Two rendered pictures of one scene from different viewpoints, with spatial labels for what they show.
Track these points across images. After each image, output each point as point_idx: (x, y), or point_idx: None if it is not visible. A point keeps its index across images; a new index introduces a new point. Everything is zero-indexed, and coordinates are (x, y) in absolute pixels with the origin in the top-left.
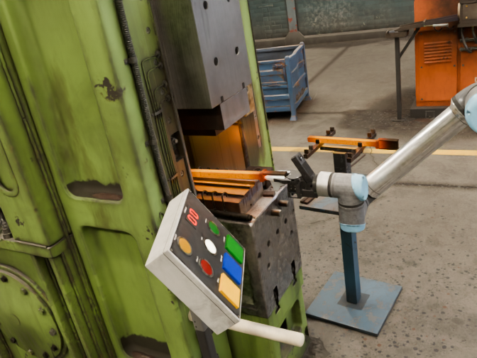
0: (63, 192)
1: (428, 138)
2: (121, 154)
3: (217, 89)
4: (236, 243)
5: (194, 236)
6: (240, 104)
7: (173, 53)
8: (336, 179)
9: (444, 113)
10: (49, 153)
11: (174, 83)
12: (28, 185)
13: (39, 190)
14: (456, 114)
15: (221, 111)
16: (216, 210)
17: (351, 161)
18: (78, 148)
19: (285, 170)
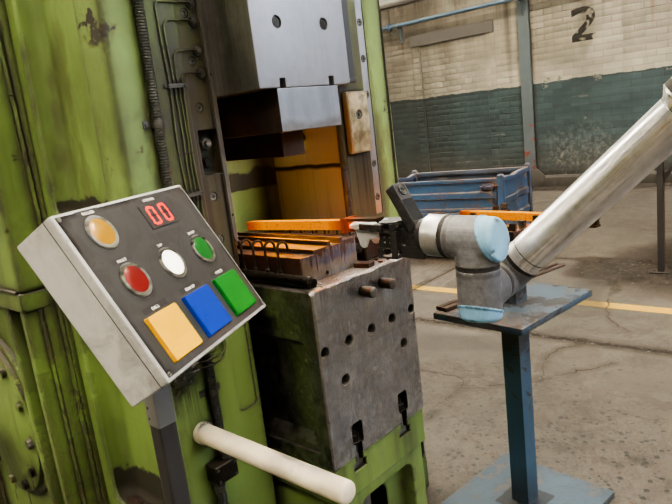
0: (51, 214)
1: (619, 156)
2: (106, 136)
3: (274, 63)
4: (244, 287)
5: (142, 235)
6: (321, 106)
7: (214, 5)
8: (451, 221)
9: (651, 109)
10: (38, 150)
11: (215, 54)
12: (1, 193)
13: (18, 204)
14: (671, 106)
15: (279, 100)
16: (269, 272)
17: (513, 237)
18: (76, 146)
19: (384, 217)
